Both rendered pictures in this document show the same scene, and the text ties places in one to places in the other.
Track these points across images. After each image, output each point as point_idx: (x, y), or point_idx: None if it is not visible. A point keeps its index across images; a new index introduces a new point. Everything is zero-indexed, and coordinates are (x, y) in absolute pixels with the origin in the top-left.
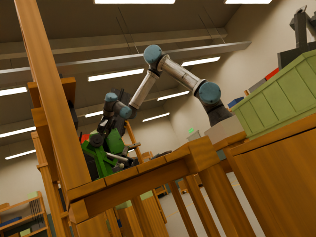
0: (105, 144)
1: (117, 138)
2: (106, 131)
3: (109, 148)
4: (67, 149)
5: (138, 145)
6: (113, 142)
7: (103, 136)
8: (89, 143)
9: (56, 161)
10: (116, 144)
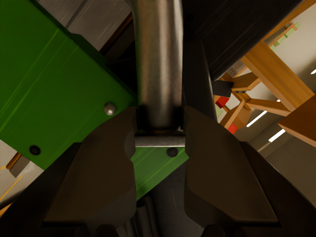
0: (132, 71)
1: (52, 148)
2: (100, 171)
3: (52, 18)
4: None
5: (13, 161)
6: (59, 94)
7: (155, 105)
8: (242, 35)
9: (268, 51)
10: (23, 89)
